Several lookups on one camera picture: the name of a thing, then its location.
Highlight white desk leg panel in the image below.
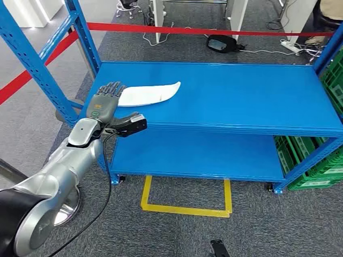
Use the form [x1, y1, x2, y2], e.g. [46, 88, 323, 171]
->
[230, 0, 249, 40]
[152, 0, 165, 44]
[281, 0, 318, 43]

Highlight grey stanchion pole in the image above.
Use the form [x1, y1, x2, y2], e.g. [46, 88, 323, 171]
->
[67, 27, 96, 80]

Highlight person on stool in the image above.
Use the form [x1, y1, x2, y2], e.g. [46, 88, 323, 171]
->
[312, 0, 343, 22]

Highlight black stool with chrome base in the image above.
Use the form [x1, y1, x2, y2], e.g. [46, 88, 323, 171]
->
[298, 10, 343, 61]

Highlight white cable by black device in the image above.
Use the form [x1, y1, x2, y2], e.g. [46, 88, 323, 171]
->
[238, 49, 295, 57]

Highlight white power strip by desks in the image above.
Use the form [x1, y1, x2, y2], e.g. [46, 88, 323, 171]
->
[280, 40, 301, 54]

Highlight black stanchion with grey base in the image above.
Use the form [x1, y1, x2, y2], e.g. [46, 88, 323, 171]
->
[54, 108, 71, 124]

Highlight green plastic crate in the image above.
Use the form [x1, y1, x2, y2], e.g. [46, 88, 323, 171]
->
[288, 170, 343, 192]
[320, 48, 343, 118]
[273, 135, 343, 178]

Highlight dark robot foot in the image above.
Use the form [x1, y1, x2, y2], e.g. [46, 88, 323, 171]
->
[209, 239, 231, 257]

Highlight office chair base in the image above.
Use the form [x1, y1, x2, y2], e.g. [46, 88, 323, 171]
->
[116, 0, 142, 19]

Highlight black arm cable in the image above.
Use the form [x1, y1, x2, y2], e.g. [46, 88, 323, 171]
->
[49, 132, 119, 257]

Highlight chrome round stanchion base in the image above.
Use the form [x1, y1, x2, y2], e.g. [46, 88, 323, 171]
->
[54, 186, 82, 227]

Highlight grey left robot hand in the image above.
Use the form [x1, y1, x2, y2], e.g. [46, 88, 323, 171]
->
[86, 81, 132, 127]

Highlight white curved plastic part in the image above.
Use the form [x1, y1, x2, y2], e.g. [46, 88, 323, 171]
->
[118, 81, 181, 108]

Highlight white looped floor cable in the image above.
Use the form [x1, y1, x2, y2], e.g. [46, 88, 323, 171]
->
[142, 21, 175, 47]

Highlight short red barrier belt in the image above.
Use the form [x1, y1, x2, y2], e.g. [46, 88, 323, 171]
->
[0, 30, 79, 107]

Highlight blue metal shelf rack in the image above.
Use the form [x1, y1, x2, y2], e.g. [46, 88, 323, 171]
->
[0, 0, 343, 195]

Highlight black device on floor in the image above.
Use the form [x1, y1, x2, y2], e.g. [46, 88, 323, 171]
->
[206, 34, 246, 54]

